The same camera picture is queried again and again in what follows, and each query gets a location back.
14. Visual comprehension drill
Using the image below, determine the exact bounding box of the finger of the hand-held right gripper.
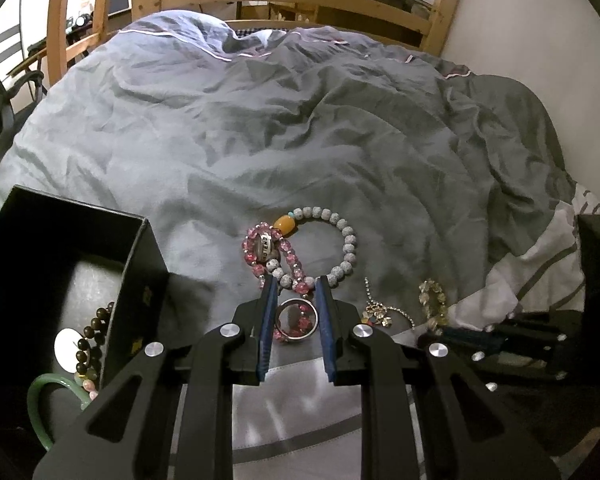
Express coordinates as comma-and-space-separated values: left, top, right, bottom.
482, 311, 572, 350
419, 332, 568, 393

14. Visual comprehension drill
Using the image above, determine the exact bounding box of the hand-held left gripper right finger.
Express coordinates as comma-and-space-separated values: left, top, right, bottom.
315, 275, 563, 480

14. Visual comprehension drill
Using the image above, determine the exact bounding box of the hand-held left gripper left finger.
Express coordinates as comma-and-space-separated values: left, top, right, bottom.
32, 275, 279, 480

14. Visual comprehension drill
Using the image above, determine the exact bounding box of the silver metal ring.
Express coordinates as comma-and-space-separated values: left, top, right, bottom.
272, 298, 321, 345

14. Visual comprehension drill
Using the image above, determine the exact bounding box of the rhinestone chain bracelet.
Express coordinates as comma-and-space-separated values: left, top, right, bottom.
362, 277, 416, 331

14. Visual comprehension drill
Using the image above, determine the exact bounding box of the yellow crystal bracelet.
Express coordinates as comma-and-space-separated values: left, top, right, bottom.
419, 279, 451, 331

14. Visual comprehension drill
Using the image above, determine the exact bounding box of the pink crystal bead bracelet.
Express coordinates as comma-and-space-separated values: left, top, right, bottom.
241, 224, 316, 343

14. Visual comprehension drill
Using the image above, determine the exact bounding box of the grey bead bracelet amber bead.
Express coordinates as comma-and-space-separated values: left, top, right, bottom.
265, 205, 358, 291

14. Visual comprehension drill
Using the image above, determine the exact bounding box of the black cardboard box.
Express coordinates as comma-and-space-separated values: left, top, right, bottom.
0, 185, 171, 461

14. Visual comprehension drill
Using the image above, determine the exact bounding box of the grey duvet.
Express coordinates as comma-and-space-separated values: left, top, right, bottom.
0, 10, 588, 361

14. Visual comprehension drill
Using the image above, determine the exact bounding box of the white round disc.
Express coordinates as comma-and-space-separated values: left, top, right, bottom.
54, 328, 83, 372

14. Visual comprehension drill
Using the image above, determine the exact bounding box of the green jade bangle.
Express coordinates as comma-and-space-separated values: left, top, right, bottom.
27, 374, 93, 453

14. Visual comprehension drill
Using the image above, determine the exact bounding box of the checkered bedsheet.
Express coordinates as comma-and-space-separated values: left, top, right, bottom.
225, 19, 291, 42

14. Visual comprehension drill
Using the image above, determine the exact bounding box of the wooden bed ladder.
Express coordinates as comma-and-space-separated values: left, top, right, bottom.
46, 0, 117, 86

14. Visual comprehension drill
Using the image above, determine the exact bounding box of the dark wooden bead bracelet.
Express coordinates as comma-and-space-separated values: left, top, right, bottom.
75, 301, 116, 386

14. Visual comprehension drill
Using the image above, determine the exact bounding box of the wooden bed frame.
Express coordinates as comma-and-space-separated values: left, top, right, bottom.
130, 0, 471, 56

